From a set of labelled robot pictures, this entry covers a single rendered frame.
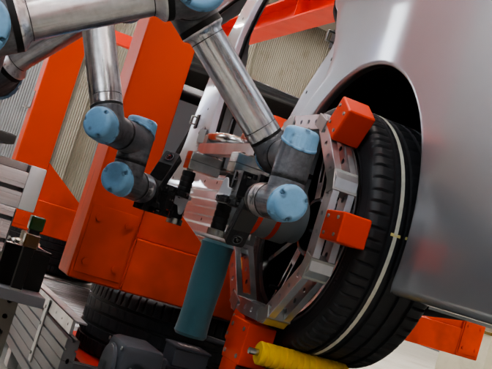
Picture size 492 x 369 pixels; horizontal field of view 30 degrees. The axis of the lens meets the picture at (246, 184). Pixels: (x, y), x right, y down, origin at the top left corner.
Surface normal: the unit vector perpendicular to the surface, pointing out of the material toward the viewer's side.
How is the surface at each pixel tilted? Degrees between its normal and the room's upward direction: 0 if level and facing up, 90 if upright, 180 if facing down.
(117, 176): 90
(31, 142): 90
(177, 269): 90
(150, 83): 90
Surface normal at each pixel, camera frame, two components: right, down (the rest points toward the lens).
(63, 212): 0.36, 0.04
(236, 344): -0.88, -0.30
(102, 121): -0.40, -0.18
